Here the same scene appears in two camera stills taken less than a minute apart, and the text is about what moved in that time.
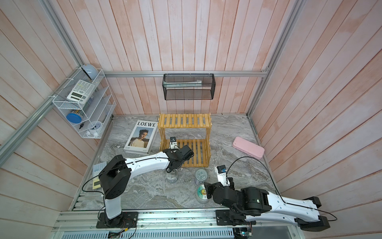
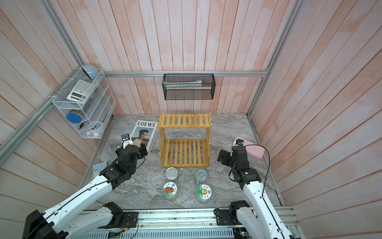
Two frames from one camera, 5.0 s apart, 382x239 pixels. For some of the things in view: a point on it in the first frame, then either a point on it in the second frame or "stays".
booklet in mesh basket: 198,83 stays
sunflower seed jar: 201,196 stays
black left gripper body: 180,165 to 141,153
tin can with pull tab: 201,176 stays
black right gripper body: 215,187 to 228,159
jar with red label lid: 172,177 stays
